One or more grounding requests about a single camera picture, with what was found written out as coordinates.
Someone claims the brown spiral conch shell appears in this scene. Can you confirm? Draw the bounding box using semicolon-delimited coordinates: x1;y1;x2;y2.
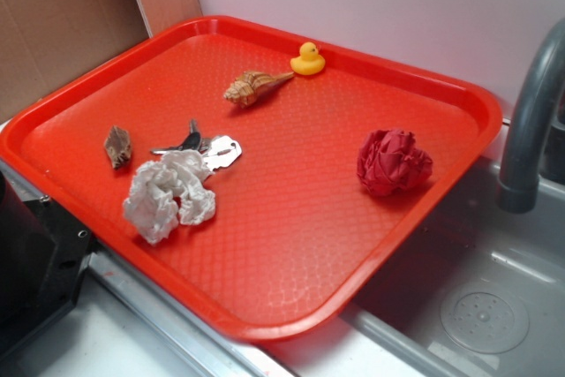
222;71;295;108

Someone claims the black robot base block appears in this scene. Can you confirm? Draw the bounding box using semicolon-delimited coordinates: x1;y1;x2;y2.
1;177;94;359

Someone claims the red plastic tray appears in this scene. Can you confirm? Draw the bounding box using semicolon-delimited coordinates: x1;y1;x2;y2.
1;17;502;342

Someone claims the silver key bunch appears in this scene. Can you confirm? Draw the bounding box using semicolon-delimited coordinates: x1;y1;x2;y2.
150;118;243;171

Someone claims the yellow rubber duck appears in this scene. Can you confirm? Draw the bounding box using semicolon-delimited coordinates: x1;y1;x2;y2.
290;41;326;76

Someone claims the crumpled red paper ball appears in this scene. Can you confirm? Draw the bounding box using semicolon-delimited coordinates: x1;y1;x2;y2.
357;129;433;197

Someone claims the crumpled white tissue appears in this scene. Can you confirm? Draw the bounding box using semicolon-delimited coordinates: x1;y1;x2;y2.
123;150;216;245

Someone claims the small brown wood piece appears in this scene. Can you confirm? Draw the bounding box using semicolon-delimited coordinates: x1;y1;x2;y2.
104;125;132;170

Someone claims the grey plastic sink basin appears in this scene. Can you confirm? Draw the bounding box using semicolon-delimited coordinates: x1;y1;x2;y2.
267;160;564;376

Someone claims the grey sink faucet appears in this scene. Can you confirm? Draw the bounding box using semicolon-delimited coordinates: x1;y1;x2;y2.
496;20;564;214

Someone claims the brown cardboard panel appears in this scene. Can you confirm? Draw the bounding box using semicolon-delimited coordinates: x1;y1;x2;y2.
1;0;147;121

